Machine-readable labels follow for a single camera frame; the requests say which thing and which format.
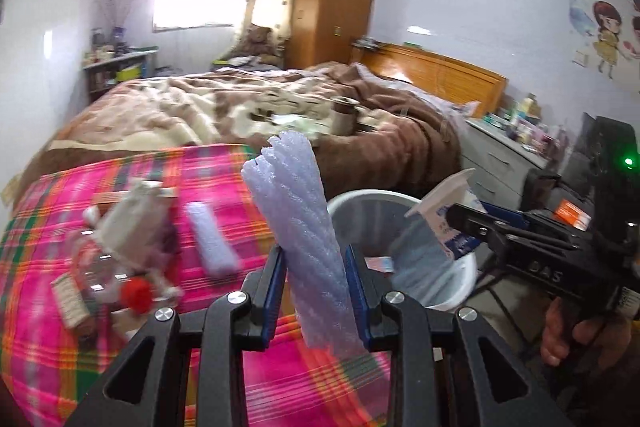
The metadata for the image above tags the person's right hand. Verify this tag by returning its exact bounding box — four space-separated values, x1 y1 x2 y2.
540 294 637 366

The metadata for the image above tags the brown cylindrical cup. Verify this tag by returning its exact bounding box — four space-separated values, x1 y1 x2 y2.
330 96 362 135

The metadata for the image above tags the white plastic waste bin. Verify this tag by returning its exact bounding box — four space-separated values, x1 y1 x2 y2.
326 189 478 312

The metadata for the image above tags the window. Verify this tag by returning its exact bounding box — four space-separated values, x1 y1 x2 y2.
152 0 248 32

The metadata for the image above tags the pale pillow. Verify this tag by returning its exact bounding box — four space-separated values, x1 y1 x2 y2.
440 99 482 124

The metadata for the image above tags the cluttered shelf desk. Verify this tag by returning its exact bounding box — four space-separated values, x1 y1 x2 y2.
82 27 161 102

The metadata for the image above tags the cluster of toiletry bottles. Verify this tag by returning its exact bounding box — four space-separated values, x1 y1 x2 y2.
485 92 566 158

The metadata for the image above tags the white and blue milk carton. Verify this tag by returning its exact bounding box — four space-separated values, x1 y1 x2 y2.
404 168 488 262

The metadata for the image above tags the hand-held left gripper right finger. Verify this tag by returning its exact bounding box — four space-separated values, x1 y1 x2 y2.
344 244 576 427

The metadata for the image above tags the long white foam net sleeve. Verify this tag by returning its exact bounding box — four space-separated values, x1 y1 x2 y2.
241 131 368 358

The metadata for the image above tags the clear plastic bottle red cap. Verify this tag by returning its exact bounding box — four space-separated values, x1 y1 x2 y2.
50 227 183 343

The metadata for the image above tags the white drawer dresser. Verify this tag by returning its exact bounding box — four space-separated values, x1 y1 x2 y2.
465 114 556 212

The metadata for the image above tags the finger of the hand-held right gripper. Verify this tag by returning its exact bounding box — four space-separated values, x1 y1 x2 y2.
480 202 568 238
445 202 577 254

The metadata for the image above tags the brown bed with blanket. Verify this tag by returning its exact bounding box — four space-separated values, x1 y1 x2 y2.
15 62 463 208

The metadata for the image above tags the pink plaid blanket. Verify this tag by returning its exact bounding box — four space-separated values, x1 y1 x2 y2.
0 142 396 427

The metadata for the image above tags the cartoon wall sticker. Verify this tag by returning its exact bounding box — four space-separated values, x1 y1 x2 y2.
500 0 640 88

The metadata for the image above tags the dried branches decoration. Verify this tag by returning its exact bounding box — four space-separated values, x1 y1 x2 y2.
100 0 143 32

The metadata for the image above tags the wooden bed headboard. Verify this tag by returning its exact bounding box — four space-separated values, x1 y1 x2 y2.
361 43 508 120

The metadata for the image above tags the patterned paper bag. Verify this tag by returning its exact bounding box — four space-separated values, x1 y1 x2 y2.
82 181 178 268

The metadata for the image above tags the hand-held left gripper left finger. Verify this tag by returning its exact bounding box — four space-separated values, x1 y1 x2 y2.
65 244 288 427

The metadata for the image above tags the small white foam sleeve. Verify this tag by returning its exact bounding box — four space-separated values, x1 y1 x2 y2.
186 202 240 278

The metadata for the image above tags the small paper card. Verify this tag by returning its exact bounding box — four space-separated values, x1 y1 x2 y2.
365 257 396 275

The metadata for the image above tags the brown teddy bear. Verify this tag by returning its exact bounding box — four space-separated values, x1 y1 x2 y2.
235 24 286 62

